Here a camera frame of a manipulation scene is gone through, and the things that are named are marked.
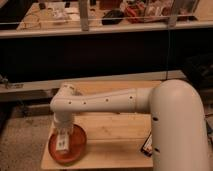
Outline bottle with white label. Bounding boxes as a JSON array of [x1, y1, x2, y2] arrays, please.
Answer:
[[56, 132, 69, 153]]

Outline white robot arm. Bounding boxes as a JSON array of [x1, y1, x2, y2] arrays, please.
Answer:
[[50, 79, 211, 171]]

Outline orange ceramic bowl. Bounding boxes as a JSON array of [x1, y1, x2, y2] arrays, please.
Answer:
[[48, 125, 87, 165]]

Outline black box on table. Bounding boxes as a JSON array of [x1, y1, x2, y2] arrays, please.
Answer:
[[141, 134, 152, 157]]

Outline black bag on shelf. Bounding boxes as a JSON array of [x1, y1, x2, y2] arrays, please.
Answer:
[[102, 10, 124, 25]]

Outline red items on shelf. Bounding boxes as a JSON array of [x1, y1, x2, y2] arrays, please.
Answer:
[[124, 2, 146, 23]]

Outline white horizontal shelf beam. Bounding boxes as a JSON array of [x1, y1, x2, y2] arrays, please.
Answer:
[[0, 21, 213, 39]]

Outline grey vertical post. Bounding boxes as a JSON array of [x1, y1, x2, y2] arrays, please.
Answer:
[[78, 0, 89, 31]]

